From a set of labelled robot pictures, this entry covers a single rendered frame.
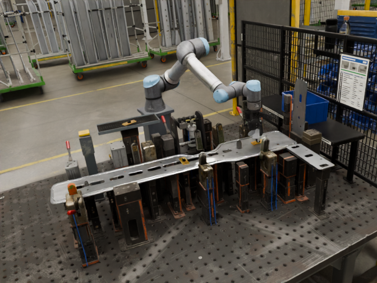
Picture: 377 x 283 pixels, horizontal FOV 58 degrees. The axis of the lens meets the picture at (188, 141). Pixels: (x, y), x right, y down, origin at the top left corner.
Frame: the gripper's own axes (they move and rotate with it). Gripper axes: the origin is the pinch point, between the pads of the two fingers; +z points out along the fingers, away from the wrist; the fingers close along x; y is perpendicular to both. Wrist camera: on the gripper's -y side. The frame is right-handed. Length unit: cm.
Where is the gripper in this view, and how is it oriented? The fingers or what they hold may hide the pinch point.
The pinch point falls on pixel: (258, 138)
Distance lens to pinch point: 203.7
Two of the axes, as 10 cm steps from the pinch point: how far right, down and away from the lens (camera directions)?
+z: 1.1, 8.9, 4.4
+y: -9.4, 2.4, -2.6
